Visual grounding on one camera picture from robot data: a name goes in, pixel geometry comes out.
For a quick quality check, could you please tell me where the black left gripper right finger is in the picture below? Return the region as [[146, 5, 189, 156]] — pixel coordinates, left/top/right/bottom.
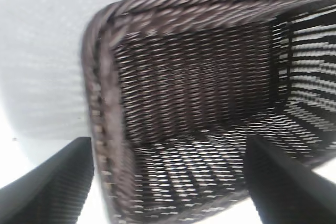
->
[[244, 136, 336, 224]]

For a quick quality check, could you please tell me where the dark brown wicker basket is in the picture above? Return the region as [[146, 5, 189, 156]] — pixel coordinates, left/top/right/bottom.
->
[[81, 0, 336, 224]]

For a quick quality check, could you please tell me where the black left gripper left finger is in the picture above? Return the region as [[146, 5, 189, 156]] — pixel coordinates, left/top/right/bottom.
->
[[0, 137, 95, 224]]

